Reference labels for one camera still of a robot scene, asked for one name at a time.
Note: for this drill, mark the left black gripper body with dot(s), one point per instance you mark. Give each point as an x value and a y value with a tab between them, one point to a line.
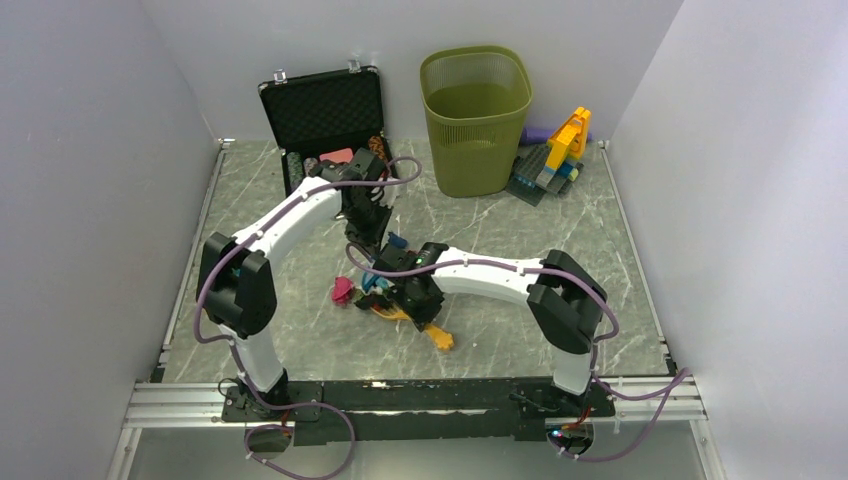
367	224

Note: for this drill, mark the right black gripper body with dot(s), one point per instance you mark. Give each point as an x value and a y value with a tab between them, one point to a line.
421	310

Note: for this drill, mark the blue hand brush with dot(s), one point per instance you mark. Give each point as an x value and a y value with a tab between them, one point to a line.
397	241

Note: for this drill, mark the orange slotted scoop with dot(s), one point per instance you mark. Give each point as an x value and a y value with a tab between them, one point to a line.
440	338

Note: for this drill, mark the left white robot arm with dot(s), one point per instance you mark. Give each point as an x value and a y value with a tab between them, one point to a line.
235	287

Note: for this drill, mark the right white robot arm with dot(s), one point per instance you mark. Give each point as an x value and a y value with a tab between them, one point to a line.
566	303

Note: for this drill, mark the cyan paper scrap left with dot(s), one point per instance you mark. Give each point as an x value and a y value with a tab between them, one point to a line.
371	283

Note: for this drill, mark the pink paper scrap lone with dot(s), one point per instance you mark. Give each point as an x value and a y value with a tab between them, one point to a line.
343	291

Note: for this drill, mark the black poker chip case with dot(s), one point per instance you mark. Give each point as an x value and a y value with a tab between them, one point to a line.
322	112

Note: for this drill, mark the green mesh waste basket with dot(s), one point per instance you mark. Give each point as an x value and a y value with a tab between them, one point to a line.
476	101

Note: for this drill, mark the purple cylinder toy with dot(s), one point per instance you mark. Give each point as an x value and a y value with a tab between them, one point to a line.
534	136

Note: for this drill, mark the toy brick construction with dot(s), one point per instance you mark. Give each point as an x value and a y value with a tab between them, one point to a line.
553	167

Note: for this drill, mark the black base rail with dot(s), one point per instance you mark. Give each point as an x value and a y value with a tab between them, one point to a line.
521	408

